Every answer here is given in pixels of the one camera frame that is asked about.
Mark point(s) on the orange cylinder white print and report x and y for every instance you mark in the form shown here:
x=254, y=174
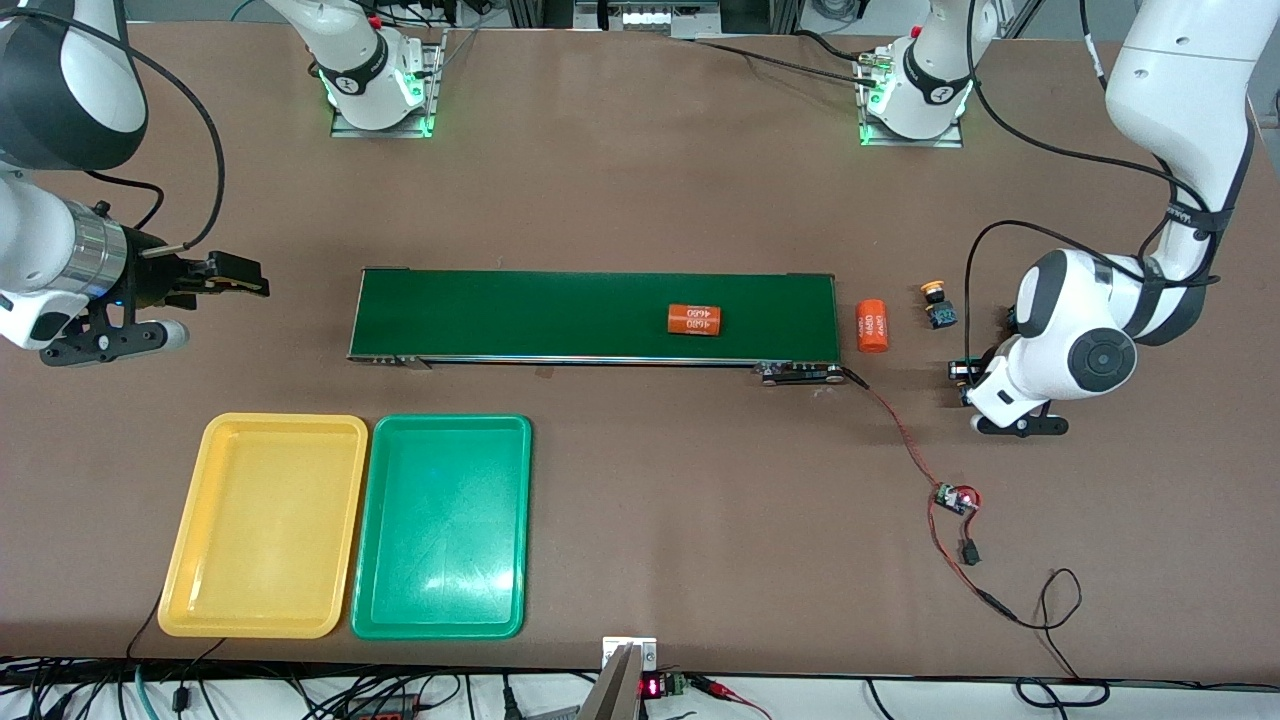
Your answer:
x=873, y=342
x=695, y=312

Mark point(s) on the green conveyor belt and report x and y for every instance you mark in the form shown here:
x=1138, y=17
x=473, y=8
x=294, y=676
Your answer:
x=560, y=315

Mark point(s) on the small black inline plug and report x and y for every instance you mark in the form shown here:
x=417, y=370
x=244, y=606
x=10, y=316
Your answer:
x=969, y=552

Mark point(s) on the yellow plastic tray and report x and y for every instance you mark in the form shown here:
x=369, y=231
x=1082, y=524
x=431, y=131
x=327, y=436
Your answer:
x=260, y=530

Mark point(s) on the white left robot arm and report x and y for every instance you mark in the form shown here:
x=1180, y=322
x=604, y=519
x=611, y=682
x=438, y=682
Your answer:
x=1180, y=90

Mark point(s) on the red digit display module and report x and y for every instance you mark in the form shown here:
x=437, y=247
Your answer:
x=652, y=687

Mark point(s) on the silver camera mount bracket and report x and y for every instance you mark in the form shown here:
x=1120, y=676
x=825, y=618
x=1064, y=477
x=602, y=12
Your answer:
x=645, y=655

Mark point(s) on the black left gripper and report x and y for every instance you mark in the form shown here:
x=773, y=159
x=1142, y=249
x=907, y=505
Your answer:
x=976, y=376

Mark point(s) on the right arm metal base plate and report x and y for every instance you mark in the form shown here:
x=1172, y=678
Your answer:
x=432, y=80

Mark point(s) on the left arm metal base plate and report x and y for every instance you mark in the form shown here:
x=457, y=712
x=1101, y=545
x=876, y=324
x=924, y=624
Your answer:
x=940, y=141

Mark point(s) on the silver metal box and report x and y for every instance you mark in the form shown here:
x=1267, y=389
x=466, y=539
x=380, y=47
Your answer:
x=645, y=18

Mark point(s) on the red clip lead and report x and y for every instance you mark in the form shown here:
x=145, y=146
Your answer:
x=715, y=688

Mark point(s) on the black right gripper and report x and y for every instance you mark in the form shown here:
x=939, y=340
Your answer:
x=152, y=276

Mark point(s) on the green plastic tray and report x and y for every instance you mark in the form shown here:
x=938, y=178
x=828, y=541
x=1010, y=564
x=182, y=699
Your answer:
x=440, y=590

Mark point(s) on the small motor controller board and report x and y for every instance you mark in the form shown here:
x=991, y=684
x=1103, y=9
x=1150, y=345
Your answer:
x=950, y=497

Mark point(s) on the grey metal profile bar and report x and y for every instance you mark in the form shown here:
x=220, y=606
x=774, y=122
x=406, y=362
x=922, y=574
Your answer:
x=610, y=695

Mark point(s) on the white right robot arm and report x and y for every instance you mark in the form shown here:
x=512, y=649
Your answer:
x=40, y=240

